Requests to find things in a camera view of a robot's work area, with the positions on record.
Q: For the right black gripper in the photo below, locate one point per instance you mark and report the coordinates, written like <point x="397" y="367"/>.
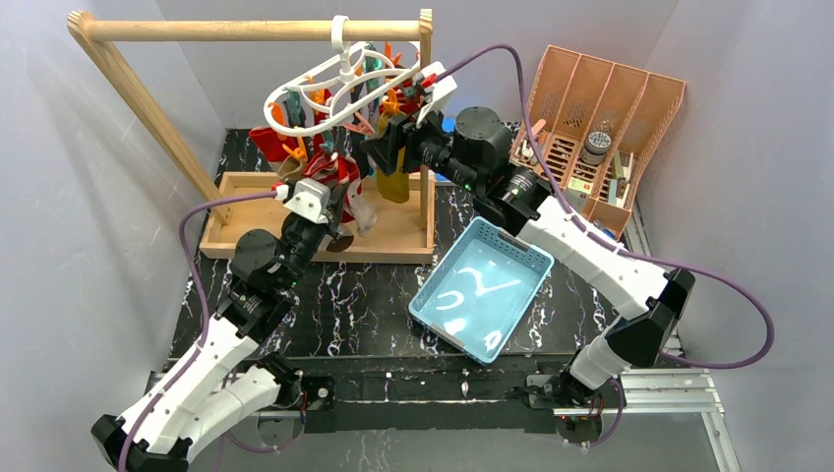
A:
<point x="396" y="140"/>

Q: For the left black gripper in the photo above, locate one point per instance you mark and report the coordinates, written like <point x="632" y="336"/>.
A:
<point x="331" y="217"/>

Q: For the brown striped sock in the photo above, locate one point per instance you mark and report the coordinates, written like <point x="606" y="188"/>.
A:
<point x="339" y="241"/>

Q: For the white sock hanger with clips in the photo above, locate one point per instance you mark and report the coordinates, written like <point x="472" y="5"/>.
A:
<point x="355" y="76"/>

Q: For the beige sock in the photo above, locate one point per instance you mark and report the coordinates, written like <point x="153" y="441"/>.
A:
<point x="360" y="208"/>

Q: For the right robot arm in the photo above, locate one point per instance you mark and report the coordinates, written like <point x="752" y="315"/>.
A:
<point x="648" y="300"/>

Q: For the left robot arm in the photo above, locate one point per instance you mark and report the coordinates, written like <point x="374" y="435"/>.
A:
<point x="190" y="407"/>

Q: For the wooden clothes rack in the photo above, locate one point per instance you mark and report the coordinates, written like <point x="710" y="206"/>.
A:
<point x="404" y="236"/>

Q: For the red santa hanging sock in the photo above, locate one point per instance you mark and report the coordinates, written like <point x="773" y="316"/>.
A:
<point x="341" y="169"/>

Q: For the stapler in organizer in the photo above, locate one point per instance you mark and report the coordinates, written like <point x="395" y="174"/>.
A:
<point x="526" y="151"/>

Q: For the light blue plastic basket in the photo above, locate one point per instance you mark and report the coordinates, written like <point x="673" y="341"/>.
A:
<point x="477" y="294"/>

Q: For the white small box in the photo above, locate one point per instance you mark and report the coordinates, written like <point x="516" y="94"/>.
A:
<point x="578" y="193"/>

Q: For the grey round tin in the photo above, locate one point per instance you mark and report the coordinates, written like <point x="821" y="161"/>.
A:
<point x="596" y="147"/>

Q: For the pink desk file organizer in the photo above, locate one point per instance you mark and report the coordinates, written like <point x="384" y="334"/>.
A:
<point x="578" y="94"/>

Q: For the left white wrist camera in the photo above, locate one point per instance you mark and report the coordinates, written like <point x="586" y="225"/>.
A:
<point x="306" y="198"/>

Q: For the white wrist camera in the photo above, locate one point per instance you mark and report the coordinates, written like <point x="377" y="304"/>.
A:
<point x="306" y="198"/>
<point x="435" y="85"/>

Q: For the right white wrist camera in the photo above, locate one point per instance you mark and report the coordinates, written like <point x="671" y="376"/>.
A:
<point x="435" y="85"/>

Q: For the metal base rail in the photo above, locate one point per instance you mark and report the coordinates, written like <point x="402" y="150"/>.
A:
<point x="517" y="394"/>

